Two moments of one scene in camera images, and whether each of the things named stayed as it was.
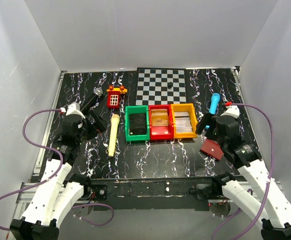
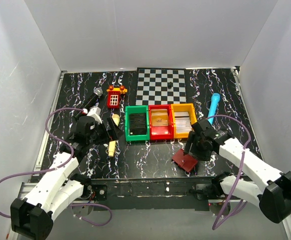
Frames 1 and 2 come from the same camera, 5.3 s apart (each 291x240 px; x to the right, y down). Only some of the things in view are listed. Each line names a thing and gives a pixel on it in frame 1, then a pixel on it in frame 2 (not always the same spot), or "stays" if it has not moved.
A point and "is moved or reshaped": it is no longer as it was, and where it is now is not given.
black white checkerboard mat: x=152 y=86 stays
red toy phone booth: x=113 y=97 stays
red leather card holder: x=211 y=148 is moved or reshaped
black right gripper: x=208 y=125 → x=194 y=144
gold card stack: x=159 y=117 stays
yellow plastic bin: x=185 y=121 stays
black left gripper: x=92 y=122 → x=108 y=131
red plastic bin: x=161 y=133 stays
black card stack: x=137 y=124 stays
